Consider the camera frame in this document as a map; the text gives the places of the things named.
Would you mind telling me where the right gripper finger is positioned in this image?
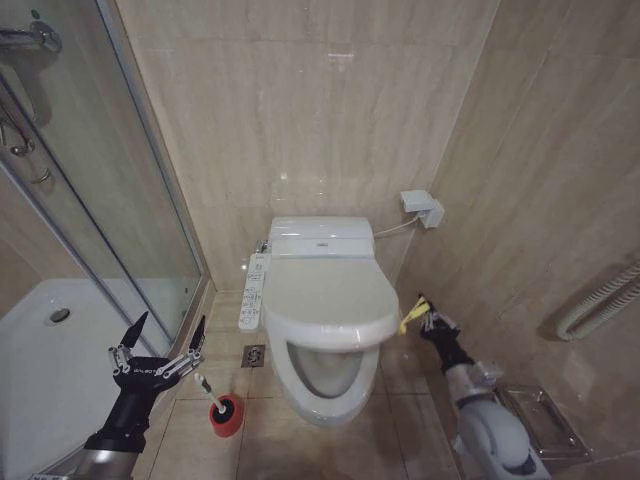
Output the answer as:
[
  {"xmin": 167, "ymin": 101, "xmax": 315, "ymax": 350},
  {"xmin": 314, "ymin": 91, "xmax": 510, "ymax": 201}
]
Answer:
[
  {"xmin": 432, "ymin": 309, "xmax": 461, "ymax": 337},
  {"xmin": 417, "ymin": 292, "xmax": 440, "ymax": 335}
]

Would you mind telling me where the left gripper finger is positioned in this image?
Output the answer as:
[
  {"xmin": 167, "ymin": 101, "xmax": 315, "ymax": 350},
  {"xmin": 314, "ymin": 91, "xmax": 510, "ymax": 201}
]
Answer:
[
  {"xmin": 158, "ymin": 315, "xmax": 208, "ymax": 380},
  {"xmin": 108, "ymin": 310, "xmax": 150, "ymax": 375}
]

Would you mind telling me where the white toilet lid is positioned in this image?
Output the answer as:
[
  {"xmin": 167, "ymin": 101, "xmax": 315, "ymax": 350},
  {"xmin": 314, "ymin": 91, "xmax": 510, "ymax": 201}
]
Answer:
[{"xmin": 262, "ymin": 256, "xmax": 402, "ymax": 352}]

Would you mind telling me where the white toilet brush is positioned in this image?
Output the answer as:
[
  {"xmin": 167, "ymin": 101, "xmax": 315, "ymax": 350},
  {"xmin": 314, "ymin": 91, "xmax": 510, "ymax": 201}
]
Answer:
[{"xmin": 193, "ymin": 371, "xmax": 227, "ymax": 414}]

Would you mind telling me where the red toilet brush holder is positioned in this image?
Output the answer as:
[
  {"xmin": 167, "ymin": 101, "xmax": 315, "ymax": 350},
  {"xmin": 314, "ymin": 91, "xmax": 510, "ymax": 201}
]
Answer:
[{"xmin": 208, "ymin": 393, "xmax": 246, "ymax": 440}]

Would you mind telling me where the white toilet bowl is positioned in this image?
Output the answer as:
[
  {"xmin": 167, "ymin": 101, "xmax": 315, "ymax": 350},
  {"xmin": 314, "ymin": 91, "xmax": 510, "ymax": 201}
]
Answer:
[{"xmin": 268, "ymin": 319, "xmax": 384, "ymax": 428}]

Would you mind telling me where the square metal floor drain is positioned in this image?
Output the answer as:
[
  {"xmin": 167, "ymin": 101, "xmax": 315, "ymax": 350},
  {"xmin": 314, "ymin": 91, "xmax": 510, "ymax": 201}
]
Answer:
[{"xmin": 240, "ymin": 344, "xmax": 268, "ymax": 369}]

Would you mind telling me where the white bidet control panel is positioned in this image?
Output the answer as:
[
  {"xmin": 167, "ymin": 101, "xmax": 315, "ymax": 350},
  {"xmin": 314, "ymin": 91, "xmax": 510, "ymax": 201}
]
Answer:
[{"xmin": 237, "ymin": 252, "xmax": 272, "ymax": 334}]

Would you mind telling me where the white shower tray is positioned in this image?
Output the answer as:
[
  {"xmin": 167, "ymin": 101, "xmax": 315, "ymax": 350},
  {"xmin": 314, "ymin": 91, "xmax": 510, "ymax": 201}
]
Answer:
[{"xmin": 0, "ymin": 278, "xmax": 174, "ymax": 477}]

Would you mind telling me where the white bidet seat unit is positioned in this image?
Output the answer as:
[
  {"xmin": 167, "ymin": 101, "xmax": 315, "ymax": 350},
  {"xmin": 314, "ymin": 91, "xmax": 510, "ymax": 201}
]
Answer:
[{"xmin": 269, "ymin": 215, "xmax": 376, "ymax": 261}]

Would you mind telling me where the white ribbed grab bar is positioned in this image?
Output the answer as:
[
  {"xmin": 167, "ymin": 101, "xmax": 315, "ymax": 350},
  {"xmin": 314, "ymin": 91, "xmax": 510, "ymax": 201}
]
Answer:
[{"xmin": 556, "ymin": 259, "xmax": 640, "ymax": 343}]

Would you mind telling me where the chrome shower faucet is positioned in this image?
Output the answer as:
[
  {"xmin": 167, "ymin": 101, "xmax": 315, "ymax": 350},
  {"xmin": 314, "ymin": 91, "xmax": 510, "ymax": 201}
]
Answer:
[{"xmin": 0, "ymin": 8, "xmax": 64, "ymax": 55}]

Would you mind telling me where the white power cable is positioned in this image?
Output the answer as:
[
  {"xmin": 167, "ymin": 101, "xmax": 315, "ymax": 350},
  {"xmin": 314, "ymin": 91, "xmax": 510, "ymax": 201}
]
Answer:
[{"xmin": 373, "ymin": 213, "xmax": 422, "ymax": 239}]

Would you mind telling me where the chrome wall shelf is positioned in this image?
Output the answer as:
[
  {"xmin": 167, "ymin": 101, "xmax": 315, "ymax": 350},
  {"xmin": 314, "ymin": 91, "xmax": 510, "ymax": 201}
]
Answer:
[{"xmin": 493, "ymin": 383, "xmax": 595, "ymax": 462}]

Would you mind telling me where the white wall outlet box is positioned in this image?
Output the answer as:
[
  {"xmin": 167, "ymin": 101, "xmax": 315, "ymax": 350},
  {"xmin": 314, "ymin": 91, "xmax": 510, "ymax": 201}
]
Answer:
[{"xmin": 399, "ymin": 189, "xmax": 446, "ymax": 229}]

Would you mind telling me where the glass shower enclosure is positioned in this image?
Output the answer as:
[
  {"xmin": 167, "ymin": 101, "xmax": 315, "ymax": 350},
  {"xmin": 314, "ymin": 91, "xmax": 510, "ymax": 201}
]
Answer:
[{"xmin": 0, "ymin": 0, "xmax": 210, "ymax": 354}]

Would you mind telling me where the chrome shower hose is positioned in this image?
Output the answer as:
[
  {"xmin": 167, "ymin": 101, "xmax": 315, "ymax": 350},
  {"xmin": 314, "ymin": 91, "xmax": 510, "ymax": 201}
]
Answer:
[{"xmin": 0, "ymin": 97, "xmax": 54, "ymax": 186}]

